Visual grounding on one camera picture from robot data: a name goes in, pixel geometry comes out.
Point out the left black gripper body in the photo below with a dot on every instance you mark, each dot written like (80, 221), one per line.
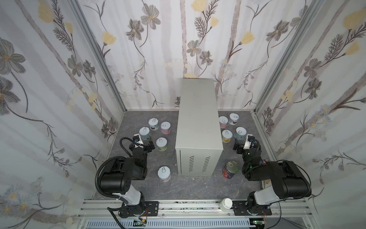
(142, 146)

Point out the green label can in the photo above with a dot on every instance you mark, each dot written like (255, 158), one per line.
(161, 144)

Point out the blue red tomato can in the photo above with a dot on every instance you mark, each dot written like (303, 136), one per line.
(230, 169)

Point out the yellow label can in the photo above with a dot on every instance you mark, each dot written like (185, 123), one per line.
(226, 136)

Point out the pink white can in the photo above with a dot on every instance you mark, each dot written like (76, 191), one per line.
(164, 173)

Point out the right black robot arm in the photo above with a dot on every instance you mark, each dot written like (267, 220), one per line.
(286, 179)

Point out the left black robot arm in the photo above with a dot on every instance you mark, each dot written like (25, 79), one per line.
(114, 177)

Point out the teal label can left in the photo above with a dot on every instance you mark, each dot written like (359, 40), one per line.
(145, 133)

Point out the teal can right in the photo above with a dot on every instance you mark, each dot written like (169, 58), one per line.
(240, 133)

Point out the dark label can left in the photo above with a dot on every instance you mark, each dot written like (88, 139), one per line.
(154, 124)

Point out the pink label can left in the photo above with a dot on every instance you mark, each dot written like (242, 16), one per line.
(166, 127)

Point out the white dark can right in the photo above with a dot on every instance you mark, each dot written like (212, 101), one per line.
(233, 119)

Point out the pink can right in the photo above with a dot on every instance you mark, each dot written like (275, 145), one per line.
(223, 121)

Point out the grey metal cabinet box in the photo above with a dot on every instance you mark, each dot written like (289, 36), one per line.
(198, 139)

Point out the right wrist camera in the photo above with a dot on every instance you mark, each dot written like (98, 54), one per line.
(249, 139)

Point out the white cable duct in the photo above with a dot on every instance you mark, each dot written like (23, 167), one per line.
(170, 224)

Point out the aluminium rail frame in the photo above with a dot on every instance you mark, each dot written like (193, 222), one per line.
(294, 214)

